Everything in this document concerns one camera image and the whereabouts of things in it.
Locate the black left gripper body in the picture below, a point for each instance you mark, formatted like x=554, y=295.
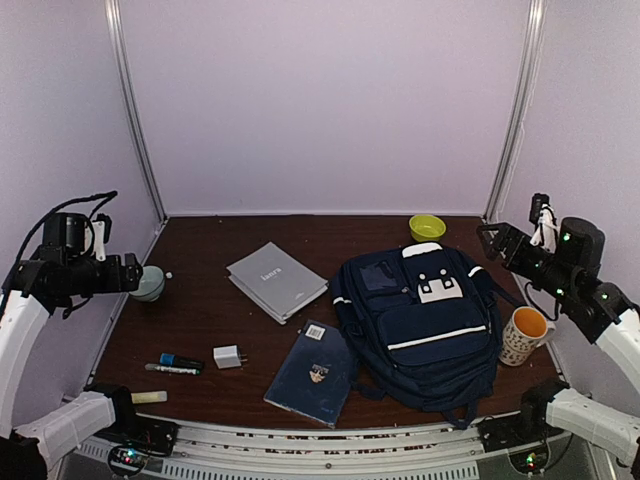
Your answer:
x=112, y=282

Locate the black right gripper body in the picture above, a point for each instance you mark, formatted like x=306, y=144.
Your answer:
x=517, y=262

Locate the navy blue student backpack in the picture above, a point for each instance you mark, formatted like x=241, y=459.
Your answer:
x=424, y=320

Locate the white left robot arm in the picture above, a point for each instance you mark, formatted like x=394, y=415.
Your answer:
x=68, y=268

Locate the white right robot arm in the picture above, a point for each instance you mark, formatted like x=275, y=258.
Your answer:
x=604, y=315

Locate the pale green ceramic bowl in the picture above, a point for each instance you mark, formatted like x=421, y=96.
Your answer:
x=151, y=285

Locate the lime green bowl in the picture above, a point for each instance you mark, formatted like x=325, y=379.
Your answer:
x=425, y=228

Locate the patterned mug orange inside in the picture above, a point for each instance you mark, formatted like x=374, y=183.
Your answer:
x=526, y=330

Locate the blue cap black marker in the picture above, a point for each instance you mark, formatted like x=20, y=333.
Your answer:
x=176, y=361

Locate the pale yellow eraser stick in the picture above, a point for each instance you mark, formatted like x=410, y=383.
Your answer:
x=150, y=397

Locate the white marker pen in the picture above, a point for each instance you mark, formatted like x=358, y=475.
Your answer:
x=159, y=368

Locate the white power adapter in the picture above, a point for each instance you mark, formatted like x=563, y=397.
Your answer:
x=228, y=357

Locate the grey hardcover book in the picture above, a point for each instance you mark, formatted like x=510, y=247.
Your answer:
x=278, y=283

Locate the dark blue notebook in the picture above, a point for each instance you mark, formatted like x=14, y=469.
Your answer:
x=315, y=379

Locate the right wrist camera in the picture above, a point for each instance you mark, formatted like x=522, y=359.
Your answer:
x=542, y=216

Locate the right aluminium frame post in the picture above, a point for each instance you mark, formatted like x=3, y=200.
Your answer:
x=529, y=64

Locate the aluminium frame post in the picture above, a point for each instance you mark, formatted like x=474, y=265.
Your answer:
x=117, y=37
x=529, y=64

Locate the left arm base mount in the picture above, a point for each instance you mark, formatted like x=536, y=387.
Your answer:
x=154, y=436

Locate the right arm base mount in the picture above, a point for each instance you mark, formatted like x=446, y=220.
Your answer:
x=510, y=432

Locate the front aluminium rail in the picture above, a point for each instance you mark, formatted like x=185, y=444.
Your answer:
x=428, y=451

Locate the left aluminium frame post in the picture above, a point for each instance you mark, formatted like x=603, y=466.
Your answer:
x=117, y=37

